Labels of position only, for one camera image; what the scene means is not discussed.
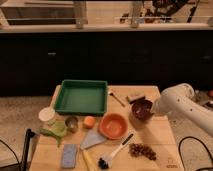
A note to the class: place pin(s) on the dark brown bowl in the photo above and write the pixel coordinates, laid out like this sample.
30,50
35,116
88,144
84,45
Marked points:
141,109

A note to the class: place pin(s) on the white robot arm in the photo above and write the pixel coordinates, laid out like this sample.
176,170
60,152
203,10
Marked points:
178,99

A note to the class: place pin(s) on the small wooden spoon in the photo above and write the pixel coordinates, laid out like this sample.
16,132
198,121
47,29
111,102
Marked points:
116,98

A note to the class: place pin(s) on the green plastic tray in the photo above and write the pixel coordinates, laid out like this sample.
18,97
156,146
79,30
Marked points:
82,97

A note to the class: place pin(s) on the orange fruit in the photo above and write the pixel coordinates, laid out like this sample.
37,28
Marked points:
89,122

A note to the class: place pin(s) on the orange bowl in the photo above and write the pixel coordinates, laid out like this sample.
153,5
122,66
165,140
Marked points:
113,126

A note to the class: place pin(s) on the small metal cup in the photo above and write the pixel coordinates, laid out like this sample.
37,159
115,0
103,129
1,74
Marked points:
72,124

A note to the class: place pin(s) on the grey spatula scraper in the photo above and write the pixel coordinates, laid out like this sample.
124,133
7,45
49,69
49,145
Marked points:
92,138

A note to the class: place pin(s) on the green cloth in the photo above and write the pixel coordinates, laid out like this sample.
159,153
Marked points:
57,131

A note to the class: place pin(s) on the brown grape bunch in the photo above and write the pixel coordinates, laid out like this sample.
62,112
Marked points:
139,149

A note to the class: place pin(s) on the blue sponge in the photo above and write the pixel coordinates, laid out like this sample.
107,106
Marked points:
69,156

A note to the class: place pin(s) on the white black dish brush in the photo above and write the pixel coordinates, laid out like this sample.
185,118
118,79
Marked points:
105,161

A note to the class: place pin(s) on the yellow handle tool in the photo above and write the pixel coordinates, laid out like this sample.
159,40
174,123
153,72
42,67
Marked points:
89,162

